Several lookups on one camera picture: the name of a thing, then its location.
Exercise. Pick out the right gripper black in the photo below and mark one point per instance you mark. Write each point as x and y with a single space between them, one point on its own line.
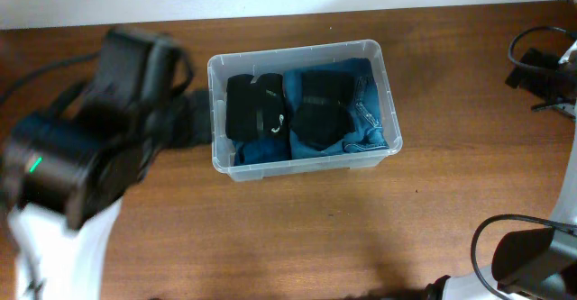
532 83

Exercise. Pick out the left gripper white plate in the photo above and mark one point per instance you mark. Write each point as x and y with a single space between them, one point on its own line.
190 131

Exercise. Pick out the large black garment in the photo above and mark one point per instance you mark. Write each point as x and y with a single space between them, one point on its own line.
255 107

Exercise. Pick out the dark blue taped knit garment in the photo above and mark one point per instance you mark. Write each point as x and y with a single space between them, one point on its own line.
261 151

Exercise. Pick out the medium blue jeans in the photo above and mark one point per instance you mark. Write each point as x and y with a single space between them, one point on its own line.
364 109

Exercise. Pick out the small black garment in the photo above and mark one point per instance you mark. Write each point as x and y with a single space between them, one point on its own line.
322 117

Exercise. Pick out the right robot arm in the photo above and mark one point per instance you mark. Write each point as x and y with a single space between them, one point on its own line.
529 264

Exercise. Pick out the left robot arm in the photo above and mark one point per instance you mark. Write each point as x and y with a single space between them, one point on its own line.
53 261

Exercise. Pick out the clear plastic storage bin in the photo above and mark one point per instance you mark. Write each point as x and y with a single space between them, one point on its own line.
222 66

